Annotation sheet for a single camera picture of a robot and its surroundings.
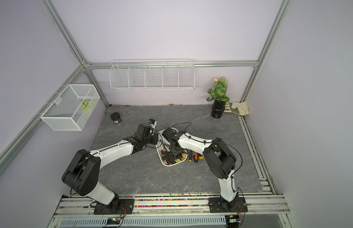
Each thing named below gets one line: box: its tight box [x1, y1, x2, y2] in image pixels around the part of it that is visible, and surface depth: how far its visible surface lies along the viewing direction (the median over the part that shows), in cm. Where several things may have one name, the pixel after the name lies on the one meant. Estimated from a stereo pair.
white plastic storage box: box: [155, 127, 188, 167], surface depth 86 cm
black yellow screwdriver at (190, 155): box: [188, 150, 194, 162], surface depth 91 cm
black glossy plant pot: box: [211, 100, 226, 119], surface depth 110 cm
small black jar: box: [110, 112, 123, 124], surface depth 111 cm
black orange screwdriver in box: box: [160, 149, 173, 166], surface depth 88 cm
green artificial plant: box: [206, 76, 231, 103], surface depth 96 cm
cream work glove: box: [228, 100, 250, 116], surface depth 121 cm
